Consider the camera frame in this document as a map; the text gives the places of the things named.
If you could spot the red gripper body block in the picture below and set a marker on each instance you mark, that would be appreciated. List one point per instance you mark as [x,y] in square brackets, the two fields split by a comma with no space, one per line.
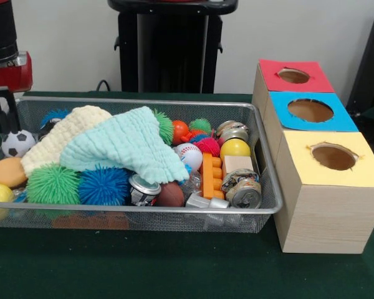
[6,78]

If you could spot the cream waffle cloth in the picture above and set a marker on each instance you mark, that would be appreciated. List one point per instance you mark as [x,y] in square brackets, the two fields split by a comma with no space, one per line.
[65,130]

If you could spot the light blue waffle cloth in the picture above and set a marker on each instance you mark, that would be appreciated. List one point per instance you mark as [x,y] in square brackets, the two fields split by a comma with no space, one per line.
[127,146]

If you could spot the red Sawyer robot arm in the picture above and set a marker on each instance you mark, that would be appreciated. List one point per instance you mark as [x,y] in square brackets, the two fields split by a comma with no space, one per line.
[0,31]

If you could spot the wooden box with three holes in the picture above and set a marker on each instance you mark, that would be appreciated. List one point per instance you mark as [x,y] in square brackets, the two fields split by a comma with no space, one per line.
[324,224]

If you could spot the small soccer ball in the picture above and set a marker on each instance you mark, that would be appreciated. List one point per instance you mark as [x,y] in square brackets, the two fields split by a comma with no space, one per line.
[18,144]

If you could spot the orange foam ball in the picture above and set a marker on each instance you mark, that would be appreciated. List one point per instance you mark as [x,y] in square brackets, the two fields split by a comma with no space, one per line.
[7,171]

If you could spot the green spiky rubber ball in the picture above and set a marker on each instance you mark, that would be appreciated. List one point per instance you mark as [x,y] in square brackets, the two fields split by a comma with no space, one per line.
[54,185]

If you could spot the blue spiky rubber ball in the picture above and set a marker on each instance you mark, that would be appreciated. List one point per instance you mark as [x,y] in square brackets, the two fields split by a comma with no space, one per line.
[104,187]

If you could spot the white baseball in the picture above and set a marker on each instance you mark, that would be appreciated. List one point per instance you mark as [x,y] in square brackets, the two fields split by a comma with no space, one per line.
[190,155]

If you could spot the orange toy building brick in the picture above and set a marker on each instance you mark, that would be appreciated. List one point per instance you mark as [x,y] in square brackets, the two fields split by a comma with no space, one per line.
[209,174]

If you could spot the yellow smooth ball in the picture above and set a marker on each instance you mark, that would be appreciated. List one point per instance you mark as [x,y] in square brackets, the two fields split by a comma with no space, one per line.
[235,149]

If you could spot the crushed printed drink can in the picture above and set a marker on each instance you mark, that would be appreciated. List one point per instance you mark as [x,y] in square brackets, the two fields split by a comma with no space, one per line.
[243,190]

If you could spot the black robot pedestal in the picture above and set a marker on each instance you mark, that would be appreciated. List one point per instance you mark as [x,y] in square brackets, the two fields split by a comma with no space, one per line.
[168,46]

